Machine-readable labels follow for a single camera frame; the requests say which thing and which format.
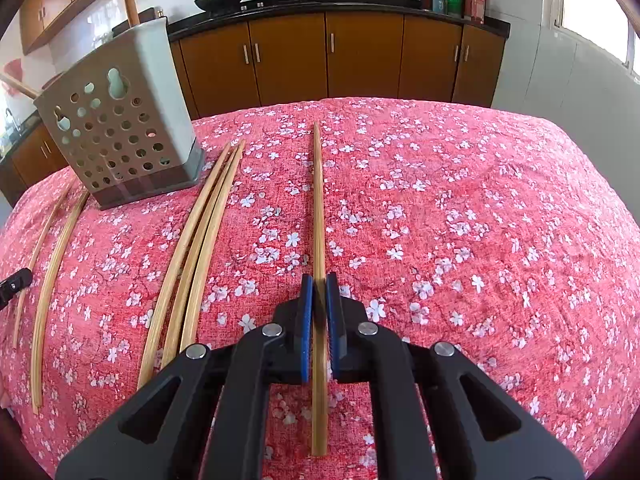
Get green plastic container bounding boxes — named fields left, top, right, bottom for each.
left=33, top=7, right=206, bottom=211

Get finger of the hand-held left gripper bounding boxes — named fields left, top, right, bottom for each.
left=0, top=268, right=32, bottom=311

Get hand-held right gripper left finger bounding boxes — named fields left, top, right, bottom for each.
left=55, top=274, right=315, bottom=480

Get pink floral tablecloth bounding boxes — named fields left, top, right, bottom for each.
left=0, top=96, right=640, bottom=480

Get window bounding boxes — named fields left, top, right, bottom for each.
left=550, top=0, right=640, bottom=83

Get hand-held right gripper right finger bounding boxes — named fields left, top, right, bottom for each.
left=326, top=272, right=586, bottom=480

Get red hanging bag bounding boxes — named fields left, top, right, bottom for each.
left=2, top=58, right=24, bottom=95

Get brown lower kitchen cabinets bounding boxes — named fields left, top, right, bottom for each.
left=167, top=10, right=511, bottom=122

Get black kitchen countertop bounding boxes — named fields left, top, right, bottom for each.
left=167, top=0, right=512, bottom=43

